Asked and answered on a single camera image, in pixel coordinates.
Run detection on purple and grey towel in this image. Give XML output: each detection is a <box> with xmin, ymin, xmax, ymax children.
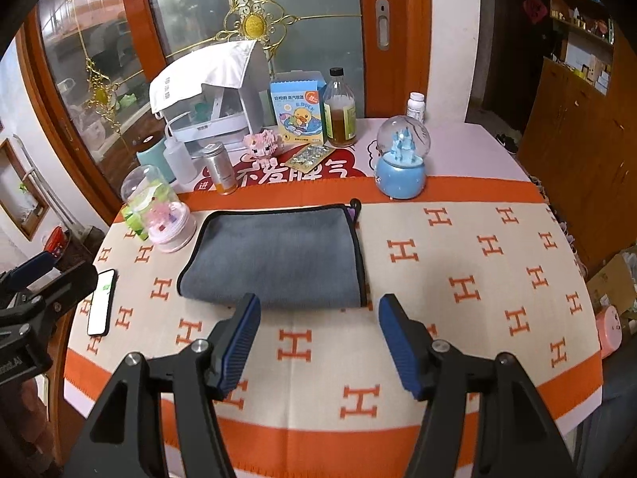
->
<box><xmin>177</xmin><ymin>199</ymin><xmax>367</xmax><ymax>310</ymax></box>

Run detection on smartphone with dark case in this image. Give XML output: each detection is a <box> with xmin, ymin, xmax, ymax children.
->
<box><xmin>86</xmin><ymin>269</ymin><xmax>118</xmax><ymax>337</ymax></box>

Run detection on red lidded jar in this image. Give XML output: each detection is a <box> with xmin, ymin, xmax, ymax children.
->
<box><xmin>44</xmin><ymin>225</ymin><xmax>68</xmax><ymax>259</ymax></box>

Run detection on pink flower glass dome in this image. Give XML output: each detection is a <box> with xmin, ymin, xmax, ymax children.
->
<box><xmin>121</xmin><ymin>165</ymin><xmax>197</xmax><ymax>254</ymax></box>

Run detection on pink round object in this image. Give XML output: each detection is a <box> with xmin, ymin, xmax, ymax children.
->
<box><xmin>596</xmin><ymin>306</ymin><xmax>623</xmax><ymax>359</ymax></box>

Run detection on teal cylindrical canister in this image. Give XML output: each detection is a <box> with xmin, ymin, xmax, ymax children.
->
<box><xmin>136</xmin><ymin>133</ymin><xmax>176</xmax><ymax>182</ymax></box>

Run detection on white squeeze bottle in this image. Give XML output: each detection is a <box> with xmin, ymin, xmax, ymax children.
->
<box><xmin>163</xmin><ymin>125</ymin><xmax>197</xmax><ymax>184</ymax></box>

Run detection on cardboard box on floor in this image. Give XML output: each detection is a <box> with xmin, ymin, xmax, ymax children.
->
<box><xmin>586</xmin><ymin>246</ymin><xmax>636</xmax><ymax>321</ymax></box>

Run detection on silver orange metal can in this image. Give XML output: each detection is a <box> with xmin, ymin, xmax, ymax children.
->
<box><xmin>202</xmin><ymin>141</ymin><xmax>238</xmax><ymax>195</ymax></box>

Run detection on orange patterned table cloth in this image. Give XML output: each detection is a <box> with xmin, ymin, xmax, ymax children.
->
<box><xmin>63</xmin><ymin>119</ymin><xmax>605</xmax><ymax>478</ymax></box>

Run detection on white plastic appliance box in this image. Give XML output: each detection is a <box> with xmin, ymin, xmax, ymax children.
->
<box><xmin>156</xmin><ymin>78</ymin><xmax>264</xmax><ymax>150</ymax></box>

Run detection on pink plush toy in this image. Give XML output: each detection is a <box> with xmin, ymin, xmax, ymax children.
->
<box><xmin>243</xmin><ymin>128</ymin><xmax>281</xmax><ymax>161</ymax></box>

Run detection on wooden glass sliding door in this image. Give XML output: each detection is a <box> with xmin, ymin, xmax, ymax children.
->
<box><xmin>15</xmin><ymin>0</ymin><xmax>432</xmax><ymax>221</ymax></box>

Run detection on pill blister pack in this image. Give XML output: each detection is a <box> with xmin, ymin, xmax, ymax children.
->
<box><xmin>284</xmin><ymin>145</ymin><xmax>335</xmax><ymax>174</ymax></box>

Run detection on brown wooden cabinet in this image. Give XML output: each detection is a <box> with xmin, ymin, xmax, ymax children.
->
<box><xmin>517</xmin><ymin>26</ymin><xmax>636</xmax><ymax>273</ymax></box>

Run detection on blue duck cardboard box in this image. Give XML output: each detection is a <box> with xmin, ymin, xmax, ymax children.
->
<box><xmin>270</xmin><ymin>70</ymin><xmax>326</xmax><ymax>145</ymax></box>

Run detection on blue castle snow globe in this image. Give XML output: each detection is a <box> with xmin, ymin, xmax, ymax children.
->
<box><xmin>375</xmin><ymin>116</ymin><xmax>431</xmax><ymax>200</ymax></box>

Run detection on glass bottle brown liquid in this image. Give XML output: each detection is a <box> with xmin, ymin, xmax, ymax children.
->
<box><xmin>324</xmin><ymin>67</ymin><xmax>356</xmax><ymax>147</ymax></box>

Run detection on small white pill bottle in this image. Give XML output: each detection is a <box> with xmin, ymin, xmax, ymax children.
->
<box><xmin>406</xmin><ymin>92</ymin><xmax>426</xmax><ymax>123</ymax></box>

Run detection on silver door handle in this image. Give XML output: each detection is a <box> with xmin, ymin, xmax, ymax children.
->
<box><xmin>375</xmin><ymin>0</ymin><xmax>390</xmax><ymax>51</ymax></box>

